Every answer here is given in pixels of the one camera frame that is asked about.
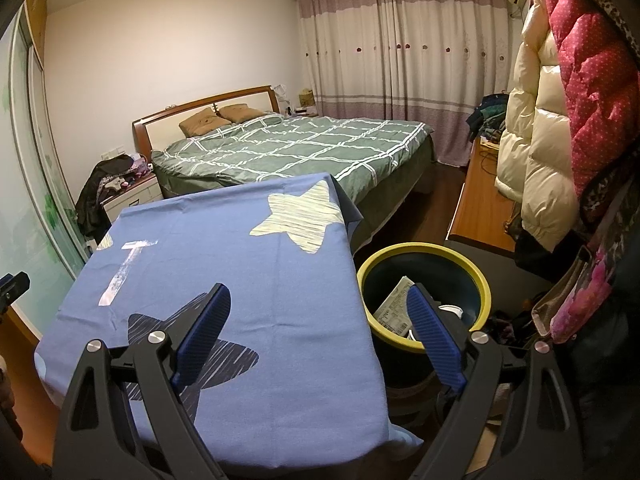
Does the red quilted jacket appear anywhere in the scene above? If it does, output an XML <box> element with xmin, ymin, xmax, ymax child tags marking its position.
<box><xmin>542</xmin><ymin>0</ymin><xmax>640</xmax><ymax>201</ymax></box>

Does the yellow-rimmed dark trash bin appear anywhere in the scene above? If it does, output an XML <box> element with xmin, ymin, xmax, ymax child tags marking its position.
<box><xmin>357</xmin><ymin>242</ymin><xmax>492</xmax><ymax>401</ymax></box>

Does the pink floral bag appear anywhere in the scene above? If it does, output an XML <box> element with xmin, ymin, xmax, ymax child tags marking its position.
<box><xmin>530</xmin><ymin>245</ymin><xmax>621</xmax><ymax>346</ymax></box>

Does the beige cardboard box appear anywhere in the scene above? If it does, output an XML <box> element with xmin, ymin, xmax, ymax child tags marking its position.
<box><xmin>375</xmin><ymin>276</ymin><xmax>426</xmax><ymax>342</ymax></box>

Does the wooden desk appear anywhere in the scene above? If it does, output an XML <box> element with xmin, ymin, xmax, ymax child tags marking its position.
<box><xmin>446</xmin><ymin>135</ymin><xmax>526</xmax><ymax>253</ymax></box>

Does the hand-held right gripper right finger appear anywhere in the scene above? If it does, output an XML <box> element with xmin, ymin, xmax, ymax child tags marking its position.
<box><xmin>406</xmin><ymin>284</ymin><xmax>583</xmax><ymax>480</ymax></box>

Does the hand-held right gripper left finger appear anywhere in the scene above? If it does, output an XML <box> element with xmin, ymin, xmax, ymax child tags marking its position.
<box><xmin>52</xmin><ymin>282</ymin><xmax>233</xmax><ymax>480</ymax></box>

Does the green checked duvet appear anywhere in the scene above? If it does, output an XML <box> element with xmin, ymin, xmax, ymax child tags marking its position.
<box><xmin>151</xmin><ymin>114</ymin><xmax>433</xmax><ymax>201</ymax></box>

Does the pile of clothes on nightstand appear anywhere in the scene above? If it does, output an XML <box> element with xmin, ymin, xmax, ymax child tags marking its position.
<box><xmin>75</xmin><ymin>154</ymin><xmax>153</xmax><ymax>238</ymax></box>

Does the wooden bed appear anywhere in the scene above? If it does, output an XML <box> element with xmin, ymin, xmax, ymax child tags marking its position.
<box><xmin>131</xmin><ymin>85</ymin><xmax>435</xmax><ymax>251</ymax></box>

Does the brown pillow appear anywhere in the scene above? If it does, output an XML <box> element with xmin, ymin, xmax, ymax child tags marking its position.
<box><xmin>218</xmin><ymin>103</ymin><xmax>266</xmax><ymax>123</ymax></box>
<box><xmin>179</xmin><ymin>107</ymin><xmax>232</xmax><ymax>137</ymax></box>

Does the frosted glass wardrobe door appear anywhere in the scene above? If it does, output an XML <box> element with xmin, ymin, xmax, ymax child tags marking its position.
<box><xmin>0</xmin><ymin>0</ymin><xmax>93</xmax><ymax>331</ymax></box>

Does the blue star-print tablecloth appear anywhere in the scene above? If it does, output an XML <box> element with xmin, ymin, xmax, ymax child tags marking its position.
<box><xmin>34</xmin><ymin>172</ymin><xmax>426</xmax><ymax>461</ymax></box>

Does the cream down jacket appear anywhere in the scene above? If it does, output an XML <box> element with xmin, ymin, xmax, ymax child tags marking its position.
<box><xmin>495</xmin><ymin>0</ymin><xmax>576</xmax><ymax>253</ymax></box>

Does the striped pink white curtain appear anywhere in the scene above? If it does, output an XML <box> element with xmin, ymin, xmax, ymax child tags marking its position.
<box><xmin>295</xmin><ymin>0</ymin><xmax>516</xmax><ymax>166</ymax></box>

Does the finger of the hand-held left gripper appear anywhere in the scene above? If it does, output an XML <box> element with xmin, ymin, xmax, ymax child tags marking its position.
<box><xmin>0</xmin><ymin>271</ymin><xmax>30</xmax><ymax>313</ymax></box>

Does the leopard print garment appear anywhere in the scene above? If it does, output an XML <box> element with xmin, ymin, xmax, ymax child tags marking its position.
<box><xmin>545</xmin><ymin>0</ymin><xmax>640</xmax><ymax>46</ymax></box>

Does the white nightstand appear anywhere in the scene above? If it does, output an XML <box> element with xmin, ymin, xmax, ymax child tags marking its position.
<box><xmin>100</xmin><ymin>175</ymin><xmax>163</xmax><ymax>221</ymax></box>

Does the pile of clothes on desk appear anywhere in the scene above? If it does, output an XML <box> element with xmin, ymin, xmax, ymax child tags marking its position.
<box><xmin>467</xmin><ymin>92</ymin><xmax>511</xmax><ymax>143</ymax></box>

